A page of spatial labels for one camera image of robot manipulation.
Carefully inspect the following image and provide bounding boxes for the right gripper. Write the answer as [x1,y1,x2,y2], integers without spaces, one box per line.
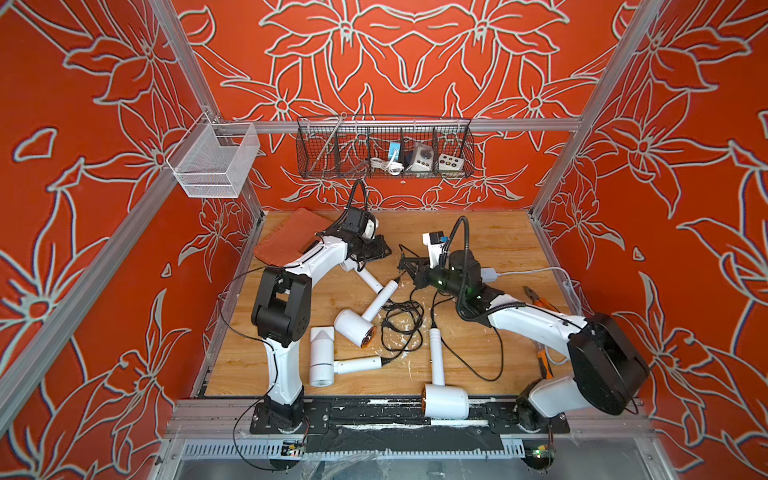
[399,259,469,304]

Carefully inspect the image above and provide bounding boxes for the white power strip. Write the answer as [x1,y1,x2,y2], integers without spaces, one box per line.
[398,257,500,284]

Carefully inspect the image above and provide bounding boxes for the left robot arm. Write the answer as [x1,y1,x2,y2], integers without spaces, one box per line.
[251,207,398,430]

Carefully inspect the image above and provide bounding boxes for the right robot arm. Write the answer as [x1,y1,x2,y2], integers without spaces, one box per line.
[400,250,650,432]

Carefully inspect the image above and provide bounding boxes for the orange plastic tool case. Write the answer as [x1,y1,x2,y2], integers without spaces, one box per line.
[254,208,332,266]

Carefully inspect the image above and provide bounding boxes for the white hair dryer middle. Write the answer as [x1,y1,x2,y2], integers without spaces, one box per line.
[334,280,399,348]

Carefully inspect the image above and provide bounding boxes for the white adapter box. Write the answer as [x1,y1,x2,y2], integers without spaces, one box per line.
[409,143,434,173]

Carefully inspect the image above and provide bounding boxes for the blue small box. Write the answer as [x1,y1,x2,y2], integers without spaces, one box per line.
[387,141,401,163]

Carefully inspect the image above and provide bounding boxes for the white socket cube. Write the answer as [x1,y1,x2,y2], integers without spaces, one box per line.
[437,154,464,178]

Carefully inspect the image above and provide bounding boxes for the white hair dryer front right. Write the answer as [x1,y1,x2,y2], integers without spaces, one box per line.
[421,327,469,420]

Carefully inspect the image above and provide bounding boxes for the white hair dryer front left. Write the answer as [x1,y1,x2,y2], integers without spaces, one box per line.
[309,327,383,388]

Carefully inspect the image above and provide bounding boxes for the orange utility knife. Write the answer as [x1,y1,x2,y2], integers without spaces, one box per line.
[537,347,554,380]

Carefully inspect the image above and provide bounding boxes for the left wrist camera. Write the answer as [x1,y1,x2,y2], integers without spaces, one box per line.
[359,211,379,241]

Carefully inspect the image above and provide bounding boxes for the orange handled pliers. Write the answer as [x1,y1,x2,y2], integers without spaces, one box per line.
[523,286,559,312]

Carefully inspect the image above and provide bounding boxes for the black wire wall basket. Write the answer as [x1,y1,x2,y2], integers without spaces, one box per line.
[296,114,476,180]

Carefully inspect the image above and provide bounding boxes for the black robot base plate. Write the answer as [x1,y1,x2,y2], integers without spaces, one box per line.
[240,395,570,436]

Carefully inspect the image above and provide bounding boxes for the clear plastic wall bin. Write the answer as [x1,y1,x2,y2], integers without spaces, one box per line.
[165,113,261,199]

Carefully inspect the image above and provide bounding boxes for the aluminium frame post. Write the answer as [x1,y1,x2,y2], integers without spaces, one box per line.
[149,0,222,123]

